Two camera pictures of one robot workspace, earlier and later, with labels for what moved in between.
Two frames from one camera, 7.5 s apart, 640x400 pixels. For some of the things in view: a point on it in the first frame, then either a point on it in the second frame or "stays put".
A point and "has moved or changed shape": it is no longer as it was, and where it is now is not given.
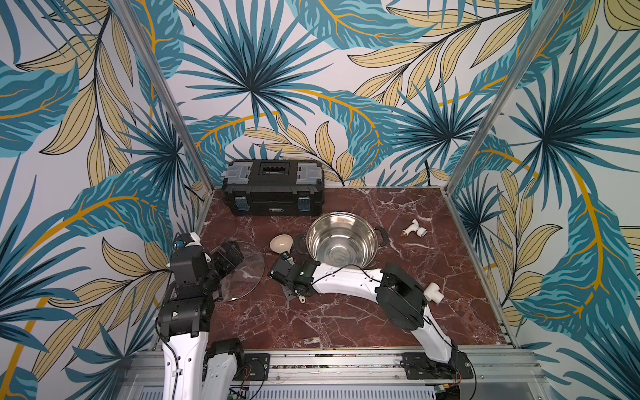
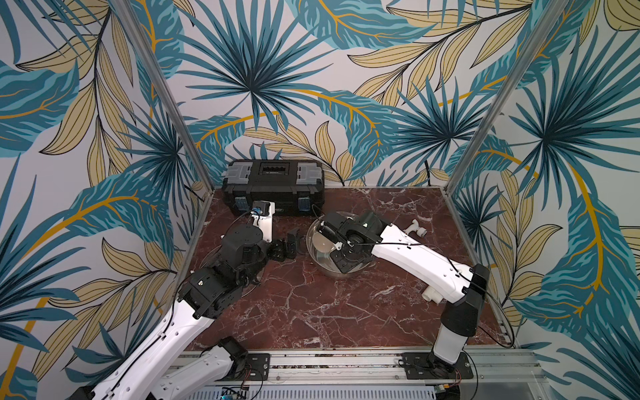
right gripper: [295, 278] -> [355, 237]
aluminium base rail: [502, 374] stays put
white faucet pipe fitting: [421, 231] stays put
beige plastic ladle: [282, 243] has moved or changed shape
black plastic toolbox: [274, 187] stays put
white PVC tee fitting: [432, 292] stays put
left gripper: [235, 253] -> [281, 252]
